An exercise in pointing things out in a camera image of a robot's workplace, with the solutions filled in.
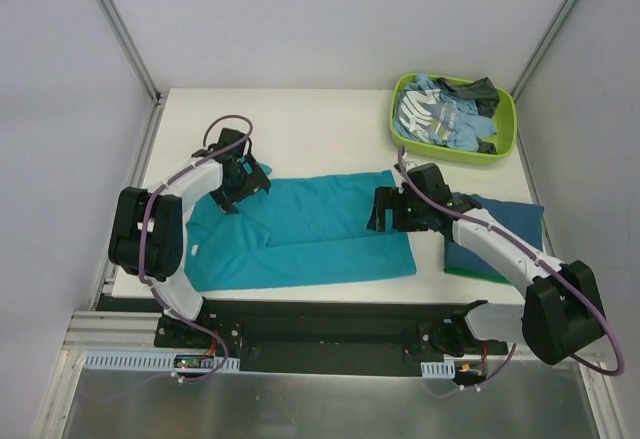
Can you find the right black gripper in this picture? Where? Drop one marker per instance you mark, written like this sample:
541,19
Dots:
393,210

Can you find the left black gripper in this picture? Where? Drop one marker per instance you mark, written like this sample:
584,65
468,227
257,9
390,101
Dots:
245,185

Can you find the teal t-shirt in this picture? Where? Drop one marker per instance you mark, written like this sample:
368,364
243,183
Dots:
303,232

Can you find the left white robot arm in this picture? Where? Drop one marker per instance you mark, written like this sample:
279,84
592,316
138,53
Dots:
149,237

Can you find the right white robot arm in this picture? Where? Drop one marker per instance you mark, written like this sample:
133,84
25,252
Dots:
561,312

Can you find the light blue printed t-shirt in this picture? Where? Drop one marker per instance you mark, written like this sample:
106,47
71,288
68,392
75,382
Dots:
422,114

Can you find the folded dark blue t-shirt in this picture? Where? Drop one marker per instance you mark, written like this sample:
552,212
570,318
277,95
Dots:
525,220

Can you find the lime green plastic basket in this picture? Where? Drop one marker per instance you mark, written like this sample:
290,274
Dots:
505,119

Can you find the dark grey garment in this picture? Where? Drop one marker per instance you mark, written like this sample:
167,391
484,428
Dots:
477,98

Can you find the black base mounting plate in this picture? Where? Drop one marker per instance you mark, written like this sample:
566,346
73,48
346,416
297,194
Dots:
361,339

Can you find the left aluminium frame post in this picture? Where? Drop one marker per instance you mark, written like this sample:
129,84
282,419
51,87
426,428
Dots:
131,52

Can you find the aluminium frame post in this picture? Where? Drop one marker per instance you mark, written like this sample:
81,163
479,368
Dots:
547,40
131,52

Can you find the right white cable duct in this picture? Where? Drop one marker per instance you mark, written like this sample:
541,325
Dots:
438,370

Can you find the white cable duct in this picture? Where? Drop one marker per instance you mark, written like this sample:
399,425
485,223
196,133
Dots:
159,362
438,370

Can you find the left white cable duct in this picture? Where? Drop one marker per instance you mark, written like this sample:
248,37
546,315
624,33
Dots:
159,362

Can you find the right aluminium frame post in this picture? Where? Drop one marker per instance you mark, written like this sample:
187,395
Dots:
547,40

